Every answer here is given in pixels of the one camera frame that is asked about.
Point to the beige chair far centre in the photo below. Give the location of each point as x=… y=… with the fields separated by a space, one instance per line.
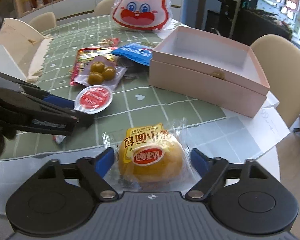
x=104 y=7

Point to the green checkered tablecloth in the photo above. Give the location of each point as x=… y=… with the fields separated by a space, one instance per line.
x=135 y=103

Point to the rabbit face snack bag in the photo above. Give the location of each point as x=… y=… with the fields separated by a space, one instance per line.
x=145 y=15

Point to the green plums clear pack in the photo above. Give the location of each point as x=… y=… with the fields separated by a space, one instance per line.
x=101 y=70

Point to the white paper sheet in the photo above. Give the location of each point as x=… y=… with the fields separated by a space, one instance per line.
x=236 y=137

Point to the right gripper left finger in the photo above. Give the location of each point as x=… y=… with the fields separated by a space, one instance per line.
x=59 y=198

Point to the beige chair right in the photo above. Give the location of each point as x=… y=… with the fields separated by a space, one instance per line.
x=280 y=61

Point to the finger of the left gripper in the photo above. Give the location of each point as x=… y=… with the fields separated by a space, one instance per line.
x=45 y=113
x=27 y=86

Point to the red snack packet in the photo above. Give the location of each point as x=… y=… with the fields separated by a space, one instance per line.
x=85 y=56

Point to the white box lid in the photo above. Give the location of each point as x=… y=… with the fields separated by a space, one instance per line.
x=22 y=50

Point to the pink gift box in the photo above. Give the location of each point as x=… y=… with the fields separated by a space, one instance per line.
x=210 y=68

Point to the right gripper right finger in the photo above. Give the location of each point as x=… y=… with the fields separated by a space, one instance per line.
x=244 y=198

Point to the small red candy packet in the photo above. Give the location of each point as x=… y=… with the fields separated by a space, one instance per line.
x=109 y=42

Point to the beige chair far left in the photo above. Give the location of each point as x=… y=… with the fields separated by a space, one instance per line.
x=44 y=22

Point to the beige chair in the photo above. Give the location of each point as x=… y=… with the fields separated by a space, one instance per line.
x=44 y=22
x=104 y=7
x=280 y=61

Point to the blue snack packet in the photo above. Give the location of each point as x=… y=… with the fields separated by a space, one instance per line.
x=137 y=52

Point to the black cabinet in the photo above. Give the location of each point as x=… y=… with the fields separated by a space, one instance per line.
x=248 y=25

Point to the yellow packaged bread bun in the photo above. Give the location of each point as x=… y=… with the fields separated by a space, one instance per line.
x=152 y=158

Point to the round red-lid jelly cup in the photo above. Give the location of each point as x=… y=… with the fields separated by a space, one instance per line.
x=93 y=99

